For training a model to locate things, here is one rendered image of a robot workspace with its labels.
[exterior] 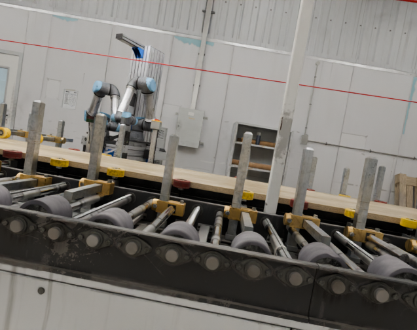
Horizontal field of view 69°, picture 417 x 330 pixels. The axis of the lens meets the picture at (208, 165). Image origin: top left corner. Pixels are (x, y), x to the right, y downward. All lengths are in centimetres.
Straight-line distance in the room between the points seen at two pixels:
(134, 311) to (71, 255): 21
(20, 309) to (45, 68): 509
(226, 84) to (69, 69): 257
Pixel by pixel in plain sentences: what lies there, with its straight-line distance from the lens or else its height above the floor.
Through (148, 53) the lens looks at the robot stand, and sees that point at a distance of 342.
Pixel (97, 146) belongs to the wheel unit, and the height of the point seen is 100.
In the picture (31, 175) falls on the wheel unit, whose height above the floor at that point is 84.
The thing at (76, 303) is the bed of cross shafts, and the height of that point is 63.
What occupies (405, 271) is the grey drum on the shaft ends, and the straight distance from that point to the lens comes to 96.
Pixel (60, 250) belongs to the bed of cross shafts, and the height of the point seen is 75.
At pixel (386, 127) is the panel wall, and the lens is 588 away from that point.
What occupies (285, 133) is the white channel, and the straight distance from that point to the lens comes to 137.
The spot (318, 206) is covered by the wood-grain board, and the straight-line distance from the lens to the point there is 152.
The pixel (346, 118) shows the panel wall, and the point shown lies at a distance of 558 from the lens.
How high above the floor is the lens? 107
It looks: 3 degrees down
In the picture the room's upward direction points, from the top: 9 degrees clockwise
